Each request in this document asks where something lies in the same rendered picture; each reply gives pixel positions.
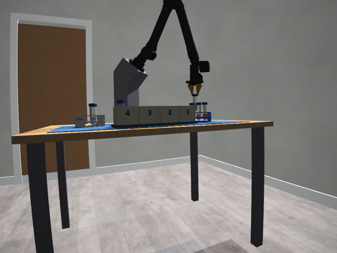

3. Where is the beige bucket adapter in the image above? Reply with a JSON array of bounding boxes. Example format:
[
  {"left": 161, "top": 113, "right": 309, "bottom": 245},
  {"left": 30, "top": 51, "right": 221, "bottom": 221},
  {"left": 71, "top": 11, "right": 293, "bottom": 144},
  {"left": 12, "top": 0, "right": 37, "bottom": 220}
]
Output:
[
  {"left": 178, "top": 106, "right": 196, "bottom": 122},
  {"left": 137, "top": 106, "right": 159, "bottom": 124},
  {"left": 159, "top": 106, "right": 178, "bottom": 123},
  {"left": 113, "top": 106, "right": 138, "bottom": 125}
]

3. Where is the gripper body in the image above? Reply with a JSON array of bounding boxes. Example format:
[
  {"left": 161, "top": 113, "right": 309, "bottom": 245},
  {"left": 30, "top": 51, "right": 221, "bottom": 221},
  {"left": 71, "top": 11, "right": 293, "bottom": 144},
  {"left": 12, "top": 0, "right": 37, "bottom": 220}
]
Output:
[{"left": 186, "top": 72, "right": 203, "bottom": 86}]

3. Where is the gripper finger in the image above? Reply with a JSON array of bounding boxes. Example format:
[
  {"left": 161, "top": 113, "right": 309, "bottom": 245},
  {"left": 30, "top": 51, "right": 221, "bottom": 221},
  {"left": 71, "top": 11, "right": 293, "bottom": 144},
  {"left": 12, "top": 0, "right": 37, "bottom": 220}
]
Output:
[
  {"left": 196, "top": 84, "right": 202, "bottom": 96},
  {"left": 188, "top": 85, "right": 194, "bottom": 95}
]

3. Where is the blue tube rack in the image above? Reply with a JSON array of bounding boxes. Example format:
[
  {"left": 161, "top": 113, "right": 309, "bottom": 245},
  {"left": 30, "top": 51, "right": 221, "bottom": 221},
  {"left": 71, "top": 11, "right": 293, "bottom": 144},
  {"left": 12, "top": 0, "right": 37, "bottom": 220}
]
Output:
[{"left": 196, "top": 112, "right": 211, "bottom": 122}]

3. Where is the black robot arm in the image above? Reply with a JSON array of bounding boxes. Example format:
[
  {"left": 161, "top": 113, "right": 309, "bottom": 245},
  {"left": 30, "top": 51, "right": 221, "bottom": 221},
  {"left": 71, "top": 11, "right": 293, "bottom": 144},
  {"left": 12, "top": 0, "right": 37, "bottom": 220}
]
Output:
[{"left": 129, "top": 0, "right": 210, "bottom": 73}]

